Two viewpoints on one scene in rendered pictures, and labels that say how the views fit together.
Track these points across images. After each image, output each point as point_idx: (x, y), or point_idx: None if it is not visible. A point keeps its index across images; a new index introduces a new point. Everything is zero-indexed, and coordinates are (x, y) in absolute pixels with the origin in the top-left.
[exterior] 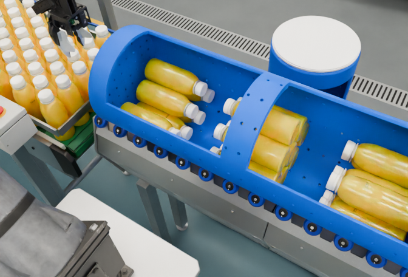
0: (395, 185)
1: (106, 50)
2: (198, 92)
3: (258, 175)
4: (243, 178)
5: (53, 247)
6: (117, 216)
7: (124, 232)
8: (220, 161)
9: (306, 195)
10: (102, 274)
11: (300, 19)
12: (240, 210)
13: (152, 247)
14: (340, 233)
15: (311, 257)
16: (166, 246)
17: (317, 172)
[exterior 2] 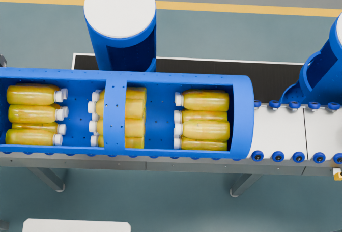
0: (212, 113)
1: None
2: (59, 100)
3: (134, 149)
4: (124, 153)
5: None
6: (65, 223)
7: (76, 230)
8: (105, 150)
9: (162, 134)
10: None
11: None
12: (124, 161)
13: (97, 229)
14: (193, 157)
15: (180, 167)
16: (105, 224)
17: (163, 114)
